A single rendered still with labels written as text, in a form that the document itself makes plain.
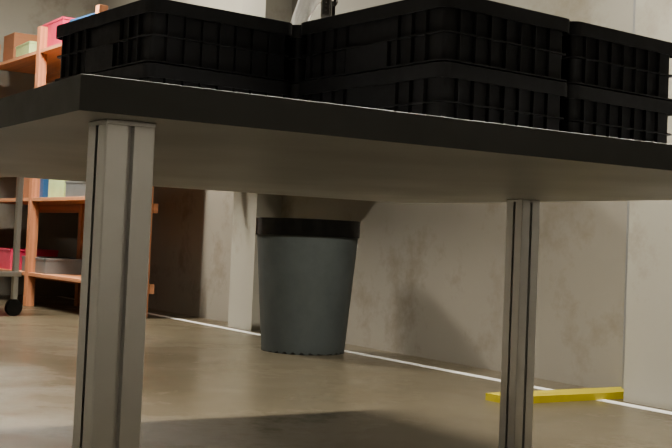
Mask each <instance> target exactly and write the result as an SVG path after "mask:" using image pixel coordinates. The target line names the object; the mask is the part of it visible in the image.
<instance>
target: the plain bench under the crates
mask: <svg viewBox="0 0 672 448"><path fill-rule="evenodd" d="M0 176H7V177H22V178H37V179H52V180H67V181H81V182H86V191H85V210H84V230H83V249H82V269H81V288H80V308H79V327H78V346H77V366H76V385H75V405H74V424H73V444H72V448H140V432H141V411H142V391H143V370H144V350H145V329H146V309H147V288H148V268H149V248H150V227H151V207H152V186H156V187H171V188H186V189H200V190H215V191H230V192H245V193H260V194H275V195H290V196H305V197H319V198H334V199H349V200H364V201H379V202H394V203H409V204H415V203H492V202H507V222H506V250H505V278H504V307H503V335H502V363H501V391H500V419H499V447H498V448H532V422H533V393H534V364H535V335H536V305H537V276H538V247H539V218H540V202H568V201H644V200H672V144H664V143H656V142H648V141H639V140H631V139H623V138H614V137H606V136H598V135H589V134H581V133H573V132H565V131H556V130H548V129H540V128H531V127H523V126H515V125H506V124H498V123H490V122H481V121H473V120H465V119H456V118H448V117H440V116H431V115H423V114H415V113H406V112H398V111H390V110H382V109H373V108H365V107H357V106H348V105H340V104H332V103H323V102H315V101H307V100H298V99H290V98H282V97H273V96H265V95H257V94H248V93H240V92H232V91H224V90H215V89H207V88H199V87H190V86H182V85H174V84H165V83H157V82H149V81H140V80H132V79H124V78H115V77H107V76H99V75H90V74H79V75H75V76H72V77H69V78H66V79H62V80H59V81H56V82H53V83H49V84H46V85H43V86H40V87H36V88H33V89H30V90H27V91H23V92H20V93H17V94H14V95H10V96H7V97H4V98H1V99H0Z"/></svg>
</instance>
